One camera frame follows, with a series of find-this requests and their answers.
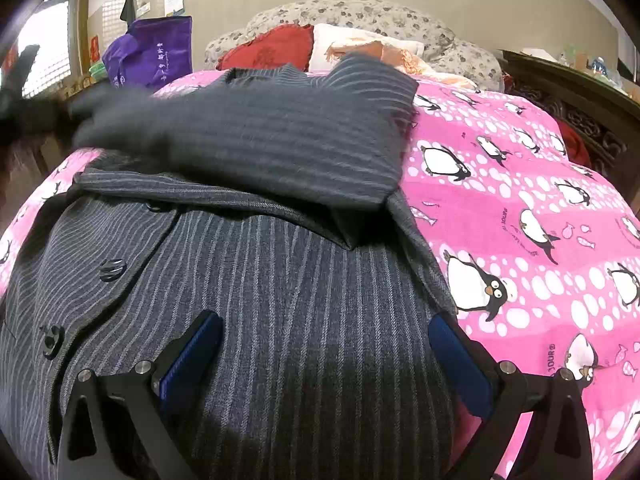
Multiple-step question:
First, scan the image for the grey pinstriped suit jacket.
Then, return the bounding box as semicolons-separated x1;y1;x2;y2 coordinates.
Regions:
1;54;454;479

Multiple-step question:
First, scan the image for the pink penguin bed cover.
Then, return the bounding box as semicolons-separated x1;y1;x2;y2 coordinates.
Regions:
8;80;639;479

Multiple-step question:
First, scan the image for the dark carved wooden cabinet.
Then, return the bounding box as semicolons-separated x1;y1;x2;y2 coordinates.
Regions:
498;50;639;202

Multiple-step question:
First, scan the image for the purple fabric bag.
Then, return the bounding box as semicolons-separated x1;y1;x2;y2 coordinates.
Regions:
102;15;192;91

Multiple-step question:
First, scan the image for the grey floral quilt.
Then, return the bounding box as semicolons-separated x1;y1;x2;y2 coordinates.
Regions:
204;0;503;91

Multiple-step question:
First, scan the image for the window with blinds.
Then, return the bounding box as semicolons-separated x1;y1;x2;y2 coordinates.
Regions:
17;0;72;98

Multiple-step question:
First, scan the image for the orange cloth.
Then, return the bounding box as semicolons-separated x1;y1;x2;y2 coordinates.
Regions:
326;40;477;91

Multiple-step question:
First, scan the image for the red pillow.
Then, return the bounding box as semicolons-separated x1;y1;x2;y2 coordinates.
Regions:
216;24;314;72

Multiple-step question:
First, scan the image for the white pillow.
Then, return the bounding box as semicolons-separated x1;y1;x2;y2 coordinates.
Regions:
308;23;424;72

